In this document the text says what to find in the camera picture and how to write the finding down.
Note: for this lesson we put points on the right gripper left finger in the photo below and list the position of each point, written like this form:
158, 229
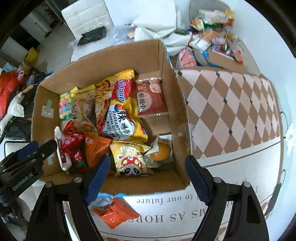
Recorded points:
95, 177

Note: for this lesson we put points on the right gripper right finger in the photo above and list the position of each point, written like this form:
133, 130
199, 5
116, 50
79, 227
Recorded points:
201, 179

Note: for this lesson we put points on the orange seed snack packet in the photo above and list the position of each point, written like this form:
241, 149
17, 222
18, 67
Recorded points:
95, 148

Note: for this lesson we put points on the brown pastry snack packet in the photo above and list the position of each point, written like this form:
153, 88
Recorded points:
150, 97

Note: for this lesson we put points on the grey chair with snacks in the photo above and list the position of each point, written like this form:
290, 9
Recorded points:
207, 20

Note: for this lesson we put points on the white printed snack packet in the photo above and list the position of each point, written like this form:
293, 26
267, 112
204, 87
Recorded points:
101, 202

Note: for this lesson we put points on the panda snack bag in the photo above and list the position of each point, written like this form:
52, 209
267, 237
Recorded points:
129, 159

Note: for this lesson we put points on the small orange foil packet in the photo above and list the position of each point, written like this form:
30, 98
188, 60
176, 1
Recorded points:
116, 213

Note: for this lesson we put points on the red snack bag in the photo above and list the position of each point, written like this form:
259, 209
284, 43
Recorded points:
72, 144

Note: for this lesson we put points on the wrapped round bun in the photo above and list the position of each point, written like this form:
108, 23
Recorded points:
160, 153

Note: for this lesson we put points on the white goose plush toy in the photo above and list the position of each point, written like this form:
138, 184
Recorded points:
15, 109

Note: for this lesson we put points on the brown noodle snack bag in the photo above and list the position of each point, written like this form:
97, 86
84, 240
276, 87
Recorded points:
83, 109

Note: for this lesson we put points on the patterned table mat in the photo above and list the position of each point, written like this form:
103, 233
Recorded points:
236, 133

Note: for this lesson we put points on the yellow instant noodle pack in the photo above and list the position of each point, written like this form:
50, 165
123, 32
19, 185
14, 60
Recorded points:
116, 109

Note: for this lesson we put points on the cardboard box with blue print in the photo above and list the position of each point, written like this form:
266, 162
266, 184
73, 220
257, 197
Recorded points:
147, 59

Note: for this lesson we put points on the red bag pile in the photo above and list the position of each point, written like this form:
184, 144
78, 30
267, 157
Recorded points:
10, 81

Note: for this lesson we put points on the colourful candy bag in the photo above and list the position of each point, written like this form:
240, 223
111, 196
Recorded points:
66, 104

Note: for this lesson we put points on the small cardboard snack box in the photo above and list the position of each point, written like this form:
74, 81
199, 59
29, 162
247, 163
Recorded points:
223, 53

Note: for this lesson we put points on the black item on chair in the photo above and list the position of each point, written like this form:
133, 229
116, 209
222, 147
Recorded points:
93, 36

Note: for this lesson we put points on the white padded chair far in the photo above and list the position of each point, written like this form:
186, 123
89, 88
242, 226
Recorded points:
86, 15

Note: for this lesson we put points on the white cloth pile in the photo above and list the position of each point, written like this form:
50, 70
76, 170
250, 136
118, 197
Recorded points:
162, 20

